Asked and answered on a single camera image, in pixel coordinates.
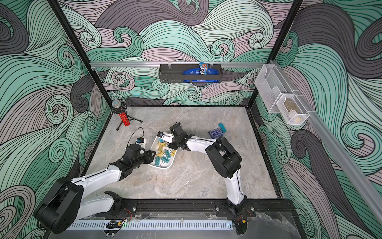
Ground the white plastic storage tray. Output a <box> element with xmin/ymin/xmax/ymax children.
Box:
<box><xmin>149</xmin><ymin>136</ymin><xmax>177</xmax><ymax>170</ymax></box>

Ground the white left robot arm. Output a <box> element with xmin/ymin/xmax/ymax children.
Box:
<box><xmin>33</xmin><ymin>143</ymin><xmax>156</xmax><ymax>234</ymax></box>

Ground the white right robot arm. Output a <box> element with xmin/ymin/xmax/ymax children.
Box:
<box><xmin>161</xmin><ymin>122</ymin><xmax>247</xmax><ymax>217</ymax></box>

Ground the teal small box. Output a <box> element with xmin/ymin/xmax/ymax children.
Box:
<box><xmin>218</xmin><ymin>123</ymin><xmax>226</xmax><ymax>133</ymax></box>

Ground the red sequin microphone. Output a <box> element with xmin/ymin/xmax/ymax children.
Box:
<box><xmin>112</xmin><ymin>99</ymin><xmax>130</xmax><ymax>126</ymax></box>

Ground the blue snack packet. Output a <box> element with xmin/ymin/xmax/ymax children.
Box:
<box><xmin>199</xmin><ymin>62</ymin><xmax>208</xmax><ymax>75</ymax></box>

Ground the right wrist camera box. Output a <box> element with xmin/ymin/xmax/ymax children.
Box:
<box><xmin>157</xmin><ymin>131</ymin><xmax>174</xmax><ymax>143</ymax></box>

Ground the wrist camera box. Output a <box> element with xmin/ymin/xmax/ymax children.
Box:
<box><xmin>135</xmin><ymin>137</ymin><xmax>147</xmax><ymax>147</ymax></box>
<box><xmin>157</xmin><ymin>131</ymin><xmax>174</xmax><ymax>143</ymax></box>

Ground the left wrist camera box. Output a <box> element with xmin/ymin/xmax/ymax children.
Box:
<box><xmin>135</xmin><ymin>137</ymin><xmax>147</xmax><ymax>147</ymax></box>

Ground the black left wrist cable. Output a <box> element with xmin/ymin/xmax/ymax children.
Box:
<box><xmin>126</xmin><ymin>126</ymin><xmax>144</xmax><ymax>148</ymax></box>

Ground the black wall shelf basket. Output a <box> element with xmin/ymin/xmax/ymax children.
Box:
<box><xmin>158</xmin><ymin>64</ymin><xmax>223</xmax><ymax>83</ymax></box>

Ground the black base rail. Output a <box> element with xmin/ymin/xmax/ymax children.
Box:
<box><xmin>96</xmin><ymin>198</ymin><xmax>297</xmax><ymax>220</ymax></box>

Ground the white slotted cable duct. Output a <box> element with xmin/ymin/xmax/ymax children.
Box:
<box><xmin>68</xmin><ymin>219</ymin><xmax>233</xmax><ymax>231</ymax></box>

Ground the aluminium rail back wall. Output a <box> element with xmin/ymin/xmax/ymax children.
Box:
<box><xmin>90</xmin><ymin>61</ymin><xmax>265</xmax><ymax>68</ymax></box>

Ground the aluminium rail wall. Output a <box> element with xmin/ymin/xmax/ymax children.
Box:
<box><xmin>270</xmin><ymin>60</ymin><xmax>382</xmax><ymax>223</ymax></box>
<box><xmin>90</xmin><ymin>61</ymin><xmax>265</xmax><ymax>68</ymax></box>

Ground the clear plastic wall bin large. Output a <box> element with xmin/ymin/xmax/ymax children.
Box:
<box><xmin>255</xmin><ymin>64</ymin><xmax>292</xmax><ymax>113</ymax></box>

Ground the clear plastic wall bin small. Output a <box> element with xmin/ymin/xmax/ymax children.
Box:
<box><xmin>276</xmin><ymin>93</ymin><xmax>309</xmax><ymax>126</ymax></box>

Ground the black vertical frame post left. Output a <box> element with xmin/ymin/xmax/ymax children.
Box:
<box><xmin>47</xmin><ymin>0</ymin><xmax>112</xmax><ymax>108</ymax></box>

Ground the aluminium rail right wall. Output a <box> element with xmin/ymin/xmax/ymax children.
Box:
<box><xmin>270</xmin><ymin>60</ymin><xmax>382</xmax><ymax>223</ymax></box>

